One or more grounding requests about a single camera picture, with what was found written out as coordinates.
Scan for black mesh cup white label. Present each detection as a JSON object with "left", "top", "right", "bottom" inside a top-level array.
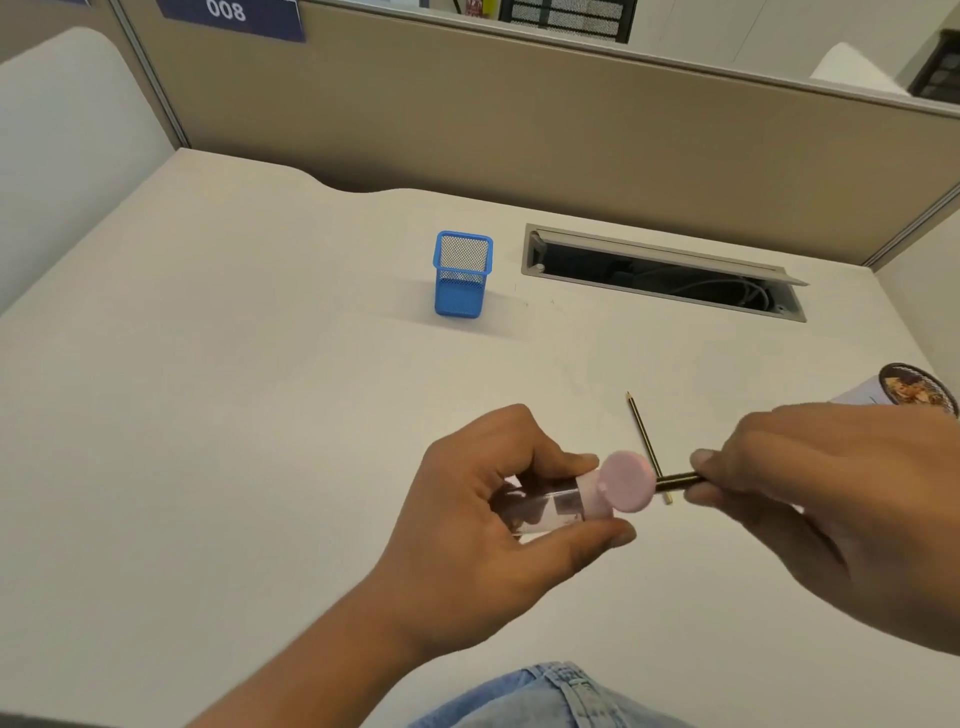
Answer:
[{"left": 828, "top": 362, "right": 960, "bottom": 421}]

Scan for narrow beige partition panel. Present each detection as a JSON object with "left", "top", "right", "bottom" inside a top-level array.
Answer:
[{"left": 0, "top": 0, "right": 181, "bottom": 151}]

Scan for pink clear pencil sharpener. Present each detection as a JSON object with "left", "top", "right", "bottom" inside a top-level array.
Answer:
[{"left": 498, "top": 449, "right": 655, "bottom": 538}]

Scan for wide beige partition panel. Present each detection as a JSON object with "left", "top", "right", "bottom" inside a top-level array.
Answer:
[{"left": 112, "top": 0, "right": 960, "bottom": 268}]

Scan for grey partition post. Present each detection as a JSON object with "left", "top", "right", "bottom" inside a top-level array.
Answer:
[
  {"left": 862, "top": 179, "right": 960, "bottom": 270},
  {"left": 108, "top": 0, "right": 193, "bottom": 151}
]

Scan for light blue jeans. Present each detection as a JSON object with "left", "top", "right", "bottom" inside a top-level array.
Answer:
[{"left": 404, "top": 661, "right": 695, "bottom": 728}]

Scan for white rounded background divider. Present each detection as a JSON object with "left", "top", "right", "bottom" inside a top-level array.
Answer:
[{"left": 808, "top": 41, "right": 913, "bottom": 95}]

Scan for grey desk cable tray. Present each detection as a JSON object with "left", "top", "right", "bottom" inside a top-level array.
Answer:
[{"left": 521, "top": 222, "right": 810, "bottom": 324}]

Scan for black mesh office chair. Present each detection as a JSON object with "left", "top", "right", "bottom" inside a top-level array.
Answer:
[
  {"left": 497, "top": 0, "right": 639, "bottom": 45},
  {"left": 907, "top": 28, "right": 960, "bottom": 103}
]

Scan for person's left hand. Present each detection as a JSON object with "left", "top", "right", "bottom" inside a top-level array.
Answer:
[{"left": 374, "top": 403, "right": 639, "bottom": 665}]

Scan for white side divider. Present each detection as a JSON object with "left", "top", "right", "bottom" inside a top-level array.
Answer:
[
  {"left": 0, "top": 26, "right": 178, "bottom": 316},
  {"left": 873, "top": 187, "right": 960, "bottom": 391}
]

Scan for blue number sign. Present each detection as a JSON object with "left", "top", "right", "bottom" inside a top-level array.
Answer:
[{"left": 155, "top": 0, "right": 307, "bottom": 44}]

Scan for blue mesh pen holder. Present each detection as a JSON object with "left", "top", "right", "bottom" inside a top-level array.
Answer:
[{"left": 431, "top": 230, "right": 495, "bottom": 318}]

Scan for white cable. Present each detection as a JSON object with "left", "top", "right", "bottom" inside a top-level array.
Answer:
[{"left": 671, "top": 278, "right": 774, "bottom": 310}]

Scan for person's right hand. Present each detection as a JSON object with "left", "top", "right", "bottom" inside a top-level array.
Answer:
[{"left": 686, "top": 402, "right": 931, "bottom": 639}]

